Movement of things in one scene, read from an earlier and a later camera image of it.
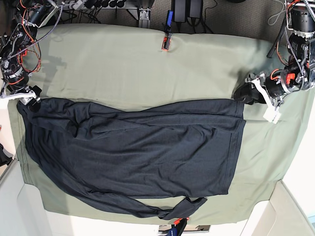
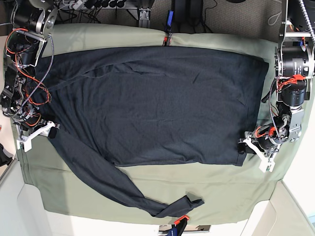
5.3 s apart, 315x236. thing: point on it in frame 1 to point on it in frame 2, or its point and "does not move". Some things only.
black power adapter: x=185 y=11 does not move
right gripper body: x=275 y=83 to x=266 y=138
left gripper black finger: x=34 y=105 to x=52 y=132
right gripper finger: x=245 y=92 to x=243 y=148
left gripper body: x=19 y=90 to x=30 y=127
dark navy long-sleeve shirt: x=163 y=159 does not move
